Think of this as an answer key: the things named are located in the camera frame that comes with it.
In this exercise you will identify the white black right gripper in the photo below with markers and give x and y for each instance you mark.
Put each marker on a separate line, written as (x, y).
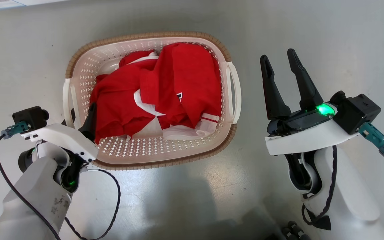
(305, 136)

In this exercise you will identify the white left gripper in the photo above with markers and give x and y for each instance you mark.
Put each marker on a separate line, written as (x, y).
(65, 138)

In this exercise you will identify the white perforated laundry basket brown rim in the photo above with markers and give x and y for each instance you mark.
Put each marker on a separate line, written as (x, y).
(152, 150)

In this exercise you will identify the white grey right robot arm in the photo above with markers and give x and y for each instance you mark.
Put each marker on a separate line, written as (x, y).
(348, 193)

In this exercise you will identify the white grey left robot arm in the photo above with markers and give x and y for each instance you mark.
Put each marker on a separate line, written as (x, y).
(35, 200)

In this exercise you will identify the black ribbed robot base knobs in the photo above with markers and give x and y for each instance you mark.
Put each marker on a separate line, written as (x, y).
(295, 231)

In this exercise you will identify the red jersey with white trim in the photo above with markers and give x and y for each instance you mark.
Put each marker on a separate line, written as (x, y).
(182, 76)

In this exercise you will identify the white printed paper sheet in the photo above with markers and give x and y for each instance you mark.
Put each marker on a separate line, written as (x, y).
(8, 3)

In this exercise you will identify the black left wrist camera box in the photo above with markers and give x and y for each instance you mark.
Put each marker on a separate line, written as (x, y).
(30, 116)

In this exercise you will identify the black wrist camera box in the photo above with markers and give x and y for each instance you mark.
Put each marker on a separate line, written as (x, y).
(357, 111)
(30, 116)

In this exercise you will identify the teal left camera connector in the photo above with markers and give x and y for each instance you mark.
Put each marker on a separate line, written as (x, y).
(15, 129)

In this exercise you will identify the teal camera connector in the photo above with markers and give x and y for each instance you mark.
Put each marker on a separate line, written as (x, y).
(375, 137)
(15, 129)

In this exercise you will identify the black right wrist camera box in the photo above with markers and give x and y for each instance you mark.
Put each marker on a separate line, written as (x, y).
(357, 111)

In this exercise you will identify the teal right camera connector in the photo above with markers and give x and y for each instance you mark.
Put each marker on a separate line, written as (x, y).
(375, 137)

